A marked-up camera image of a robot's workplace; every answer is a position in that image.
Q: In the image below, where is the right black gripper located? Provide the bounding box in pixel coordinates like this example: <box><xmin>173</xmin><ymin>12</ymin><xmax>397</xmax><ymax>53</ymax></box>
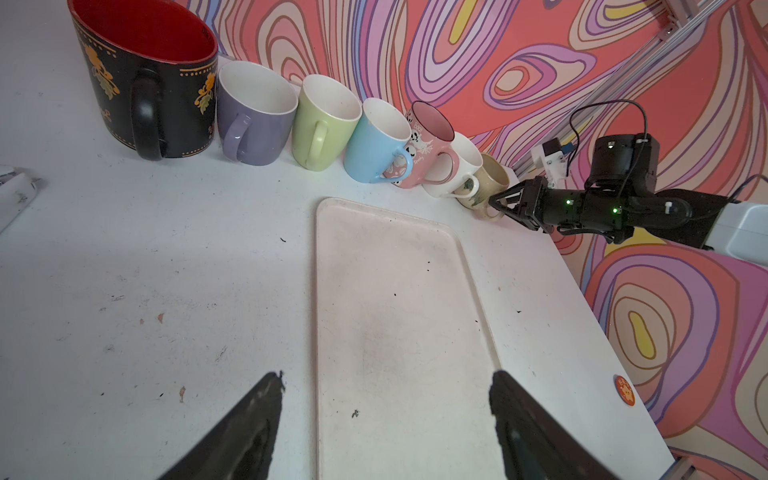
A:
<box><xmin>488</xmin><ymin>133</ymin><xmax>693</xmax><ymax>243</ymax></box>

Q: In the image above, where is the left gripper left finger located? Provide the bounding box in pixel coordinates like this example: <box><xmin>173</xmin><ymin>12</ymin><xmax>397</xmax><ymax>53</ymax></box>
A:
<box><xmin>162</xmin><ymin>372</ymin><xmax>284</xmax><ymax>479</ymax></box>

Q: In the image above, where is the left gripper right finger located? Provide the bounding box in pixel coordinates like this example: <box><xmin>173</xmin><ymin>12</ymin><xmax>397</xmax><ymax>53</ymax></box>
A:
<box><xmin>489</xmin><ymin>370</ymin><xmax>616</xmax><ymax>479</ymax></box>

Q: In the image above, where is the beige teapot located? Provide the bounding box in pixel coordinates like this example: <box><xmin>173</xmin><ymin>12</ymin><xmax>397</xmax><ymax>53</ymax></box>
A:
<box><xmin>457</xmin><ymin>153</ymin><xmax>510</xmax><ymax>221</ymax></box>

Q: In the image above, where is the white mug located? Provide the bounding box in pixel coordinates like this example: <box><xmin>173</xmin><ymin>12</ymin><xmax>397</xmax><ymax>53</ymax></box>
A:
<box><xmin>422</xmin><ymin>132</ymin><xmax>483</xmax><ymax>199</ymax></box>

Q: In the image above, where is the pink mug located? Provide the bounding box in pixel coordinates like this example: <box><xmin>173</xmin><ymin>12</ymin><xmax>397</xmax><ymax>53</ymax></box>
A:
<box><xmin>394</xmin><ymin>100</ymin><xmax>460</xmax><ymax>189</ymax></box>

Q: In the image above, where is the light blue mug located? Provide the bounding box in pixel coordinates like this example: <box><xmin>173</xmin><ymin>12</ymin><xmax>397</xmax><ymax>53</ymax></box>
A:
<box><xmin>343</xmin><ymin>97</ymin><xmax>414</xmax><ymax>184</ymax></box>

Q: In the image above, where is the beige serving tray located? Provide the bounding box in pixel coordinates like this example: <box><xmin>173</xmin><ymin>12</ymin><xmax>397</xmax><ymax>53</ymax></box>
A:
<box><xmin>315</xmin><ymin>198</ymin><xmax>504</xmax><ymax>479</ymax></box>

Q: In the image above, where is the light green mug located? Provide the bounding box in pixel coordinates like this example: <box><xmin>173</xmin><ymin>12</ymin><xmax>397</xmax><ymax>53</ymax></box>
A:
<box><xmin>292</xmin><ymin>74</ymin><xmax>362</xmax><ymax>172</ymax></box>

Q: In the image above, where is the purple mug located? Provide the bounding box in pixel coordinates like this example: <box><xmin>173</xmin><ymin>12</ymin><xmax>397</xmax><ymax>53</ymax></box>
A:
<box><xmin>217</xmin><ymin>61</ymin><xmax>298</xmax><ymax>166</ymax></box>

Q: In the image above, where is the black mug red inside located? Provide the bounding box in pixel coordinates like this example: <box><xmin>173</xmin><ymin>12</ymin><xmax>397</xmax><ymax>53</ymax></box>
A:
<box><xmin>67</xmin><ymin>0</ymin><xmax>218</xmax><ymax>161</ymax></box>

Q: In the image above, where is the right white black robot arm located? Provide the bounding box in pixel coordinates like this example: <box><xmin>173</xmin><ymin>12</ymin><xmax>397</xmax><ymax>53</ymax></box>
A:
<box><xmin>489</xmin><ymin>133</ymin><xmax>767</xmax><ymax>266</ymax></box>

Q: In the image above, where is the red round sticker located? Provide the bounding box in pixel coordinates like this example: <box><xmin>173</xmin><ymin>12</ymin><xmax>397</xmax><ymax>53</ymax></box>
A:
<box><xmin>613</xmin><ymin>375</ymin><xmax>636</xmax><ymax>407</ymax></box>

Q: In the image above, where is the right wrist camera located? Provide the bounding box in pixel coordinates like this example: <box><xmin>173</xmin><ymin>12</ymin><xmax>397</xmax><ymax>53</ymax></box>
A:
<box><xmin>530</xmin><ymin>138</ymin><xmax>575</xmax><ymax>182</ymax></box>

